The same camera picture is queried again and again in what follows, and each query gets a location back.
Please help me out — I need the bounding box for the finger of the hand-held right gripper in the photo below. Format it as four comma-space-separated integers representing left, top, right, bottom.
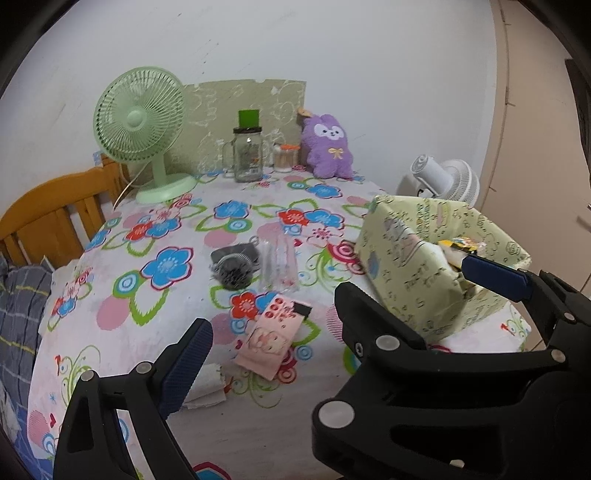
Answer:
311, 282, 432, 439
461, 255, 591, 370

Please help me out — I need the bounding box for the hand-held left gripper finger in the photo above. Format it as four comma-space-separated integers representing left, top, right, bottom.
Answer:
53, 318, 214, 480

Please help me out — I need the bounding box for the white tissue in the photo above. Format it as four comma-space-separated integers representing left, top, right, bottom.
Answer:
182, 362, 234, 411

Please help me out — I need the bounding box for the yellow cartoon tissue packet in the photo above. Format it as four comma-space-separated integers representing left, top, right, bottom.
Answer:
436, 236, 488, 254

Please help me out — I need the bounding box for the yellow-green patterned box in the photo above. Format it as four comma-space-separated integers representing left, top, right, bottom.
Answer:
355, 195, 532, 344

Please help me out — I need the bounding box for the pink cartoon packet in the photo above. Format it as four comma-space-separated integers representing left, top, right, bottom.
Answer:
236, 298, 311, 380

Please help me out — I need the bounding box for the clear plastic packet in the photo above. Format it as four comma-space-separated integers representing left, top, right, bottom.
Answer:
256, 226, 301, 292

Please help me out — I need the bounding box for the floral tablecloth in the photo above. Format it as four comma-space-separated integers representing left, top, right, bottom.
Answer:
25, 164, 532, 480

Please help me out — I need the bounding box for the white floor fan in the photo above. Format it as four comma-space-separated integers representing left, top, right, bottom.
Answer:
396, 154, 481, 206

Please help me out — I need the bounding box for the beige door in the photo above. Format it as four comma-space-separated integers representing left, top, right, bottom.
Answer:
480, 0, 591, 352

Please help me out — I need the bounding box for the purple plush bunny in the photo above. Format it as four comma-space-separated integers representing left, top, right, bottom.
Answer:
298, 107, 355, 180

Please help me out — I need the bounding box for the grey plaid pillow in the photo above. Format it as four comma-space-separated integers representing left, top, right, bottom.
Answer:
0, 256, 54, 416

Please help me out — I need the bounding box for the cotton swab jar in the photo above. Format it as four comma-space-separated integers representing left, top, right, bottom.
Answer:
273, 144, 300, 174

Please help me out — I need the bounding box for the blue checked bed sheet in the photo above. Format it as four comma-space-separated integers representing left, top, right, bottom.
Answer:
0, 388, 28, 457

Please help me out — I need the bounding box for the glass jar mug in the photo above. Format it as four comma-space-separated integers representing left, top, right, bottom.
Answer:
222, 128, 265, 184

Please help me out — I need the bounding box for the wooden bed headboard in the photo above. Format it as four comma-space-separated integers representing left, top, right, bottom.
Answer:
0, 159, 132, 268

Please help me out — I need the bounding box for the green desk fan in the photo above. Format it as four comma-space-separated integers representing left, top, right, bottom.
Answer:
93, 67, 197, 205

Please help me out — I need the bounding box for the green patterned board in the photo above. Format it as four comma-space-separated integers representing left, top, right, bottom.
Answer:
178, 79, 308, 174

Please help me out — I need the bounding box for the white fan cord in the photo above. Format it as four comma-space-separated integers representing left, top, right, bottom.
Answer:
113, 164, 151, 208

